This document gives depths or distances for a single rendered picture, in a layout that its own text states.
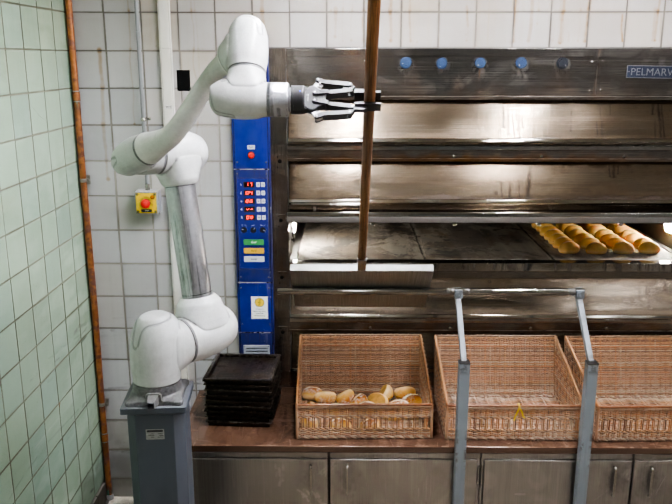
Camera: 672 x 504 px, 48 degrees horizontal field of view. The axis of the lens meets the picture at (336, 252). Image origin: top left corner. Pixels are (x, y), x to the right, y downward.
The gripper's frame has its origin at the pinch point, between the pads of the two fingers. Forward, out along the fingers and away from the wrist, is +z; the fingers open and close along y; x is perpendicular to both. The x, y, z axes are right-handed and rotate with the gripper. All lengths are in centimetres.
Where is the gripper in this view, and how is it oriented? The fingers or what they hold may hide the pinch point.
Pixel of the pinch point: (367, 100)
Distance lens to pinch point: 203.9
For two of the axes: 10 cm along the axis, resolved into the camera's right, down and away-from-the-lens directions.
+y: -0.1, 9.0, -4.4
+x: 0.0, -4.4, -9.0
